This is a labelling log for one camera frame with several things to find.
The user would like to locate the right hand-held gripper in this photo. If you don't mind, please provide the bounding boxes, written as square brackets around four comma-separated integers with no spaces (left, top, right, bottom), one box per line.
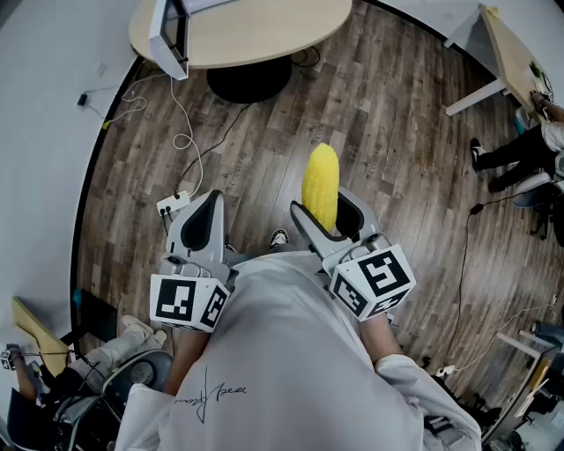
[289,186,418,323]

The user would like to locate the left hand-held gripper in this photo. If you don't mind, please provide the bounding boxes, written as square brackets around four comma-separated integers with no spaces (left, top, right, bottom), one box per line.
[149,189,240,334]

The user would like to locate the yellow corn cob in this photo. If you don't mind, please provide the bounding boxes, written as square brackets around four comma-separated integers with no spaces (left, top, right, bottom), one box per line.
[301,142,341,232]

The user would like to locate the white microwave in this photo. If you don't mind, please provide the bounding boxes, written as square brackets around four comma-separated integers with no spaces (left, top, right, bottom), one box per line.
[148,0,241,82]

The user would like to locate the person's right forearm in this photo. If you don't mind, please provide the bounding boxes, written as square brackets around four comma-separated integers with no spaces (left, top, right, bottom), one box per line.
[359,312,404,374]

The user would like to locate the person's left forearm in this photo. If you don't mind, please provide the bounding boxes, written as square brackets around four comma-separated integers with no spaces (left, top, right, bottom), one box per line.
[163,328,209,396]

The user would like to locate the white power strip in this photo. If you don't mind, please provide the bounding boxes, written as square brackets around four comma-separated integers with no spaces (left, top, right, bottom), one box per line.
[156,189,192,219]

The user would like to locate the person's black white shoe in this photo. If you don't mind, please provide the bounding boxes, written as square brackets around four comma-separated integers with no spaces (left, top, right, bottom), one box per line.
[269,227,290,253]

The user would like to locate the black flat monitor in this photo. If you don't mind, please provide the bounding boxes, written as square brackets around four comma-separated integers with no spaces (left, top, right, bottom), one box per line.
[71,288,119,344]

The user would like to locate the person's white shirt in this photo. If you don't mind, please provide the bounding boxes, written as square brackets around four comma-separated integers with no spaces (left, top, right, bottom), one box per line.
[115,253,484,451]

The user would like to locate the grey office chair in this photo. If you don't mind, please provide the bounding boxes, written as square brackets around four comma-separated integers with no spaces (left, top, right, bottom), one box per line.
[51,349,174,451]
[512,152,564,248]

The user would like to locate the wooden board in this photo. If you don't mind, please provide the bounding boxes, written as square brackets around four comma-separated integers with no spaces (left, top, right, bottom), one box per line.
[11,296,71,379]

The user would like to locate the round wooden table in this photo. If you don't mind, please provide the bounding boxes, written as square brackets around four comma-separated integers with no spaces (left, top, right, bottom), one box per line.
[128,0,353,106]

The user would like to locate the wooden desk white legs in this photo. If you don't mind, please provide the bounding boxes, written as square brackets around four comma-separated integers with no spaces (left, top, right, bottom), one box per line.
[443,4,564,127]

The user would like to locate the white floor cable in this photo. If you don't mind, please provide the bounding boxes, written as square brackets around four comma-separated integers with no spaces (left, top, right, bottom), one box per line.
[120,72,204,196]

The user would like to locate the black floor cable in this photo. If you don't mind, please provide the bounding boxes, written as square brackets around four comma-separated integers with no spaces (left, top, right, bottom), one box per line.
[174,101,253,195]

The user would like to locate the long black cable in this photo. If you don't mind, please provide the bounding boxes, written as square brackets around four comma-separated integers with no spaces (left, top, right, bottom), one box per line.
[439,191,532,372]

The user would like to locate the thin black charger cable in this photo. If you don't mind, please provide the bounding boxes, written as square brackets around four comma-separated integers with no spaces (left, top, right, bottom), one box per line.
[82,85,121,123]

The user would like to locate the grey strap with buckle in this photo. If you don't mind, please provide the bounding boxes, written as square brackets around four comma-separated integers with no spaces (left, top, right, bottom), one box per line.
[421,412,456,436]

